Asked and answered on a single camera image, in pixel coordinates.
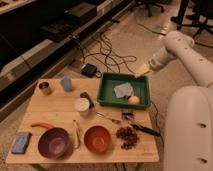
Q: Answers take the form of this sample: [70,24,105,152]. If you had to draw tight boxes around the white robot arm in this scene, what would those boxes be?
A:
[135,31,213,171]

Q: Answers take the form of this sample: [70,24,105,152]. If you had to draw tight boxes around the blue sponge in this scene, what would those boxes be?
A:
[11,132,32,154]

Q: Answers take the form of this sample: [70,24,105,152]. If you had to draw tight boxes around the black floor cables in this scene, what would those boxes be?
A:
[68,31,138,75]

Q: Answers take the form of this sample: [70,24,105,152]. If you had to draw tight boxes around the white lidded cup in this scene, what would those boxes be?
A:
[74,98,90,117]

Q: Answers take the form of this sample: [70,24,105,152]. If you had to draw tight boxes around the metal spoon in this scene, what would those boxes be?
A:
[95,112,121,124]

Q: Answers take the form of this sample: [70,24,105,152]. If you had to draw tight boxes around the pile of brown nuts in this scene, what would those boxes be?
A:
[116,126,139,150]

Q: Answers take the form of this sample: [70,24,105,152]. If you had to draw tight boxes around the office chair base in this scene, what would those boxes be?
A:
[129,0,165,17]

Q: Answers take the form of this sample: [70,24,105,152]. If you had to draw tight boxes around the purple bowl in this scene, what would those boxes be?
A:
[38,127,70,159]

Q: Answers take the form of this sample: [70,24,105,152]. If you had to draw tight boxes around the green plastic tray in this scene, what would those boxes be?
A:
[97,73,150,110]

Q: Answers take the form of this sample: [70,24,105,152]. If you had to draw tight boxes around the yellow round fruit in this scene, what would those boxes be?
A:
[128,96,140,104]

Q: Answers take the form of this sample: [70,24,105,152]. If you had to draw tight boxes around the light blue towel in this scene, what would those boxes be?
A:
[114,83,134,98]

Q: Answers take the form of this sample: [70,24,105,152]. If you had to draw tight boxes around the black power adapter box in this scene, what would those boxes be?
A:
[81,63,97,77]

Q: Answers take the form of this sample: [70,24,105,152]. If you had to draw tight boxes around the small dark purple object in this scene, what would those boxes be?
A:
[122,112,134,120]

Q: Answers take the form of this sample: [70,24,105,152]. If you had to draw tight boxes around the red bowl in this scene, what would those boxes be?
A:
[84,125,111,154]

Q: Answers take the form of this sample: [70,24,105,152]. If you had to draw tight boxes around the black handled knife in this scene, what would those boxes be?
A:
[130,124,161,136]

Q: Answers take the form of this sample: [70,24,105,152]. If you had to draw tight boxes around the blue grey cup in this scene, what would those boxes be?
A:
[60,77,72,92]

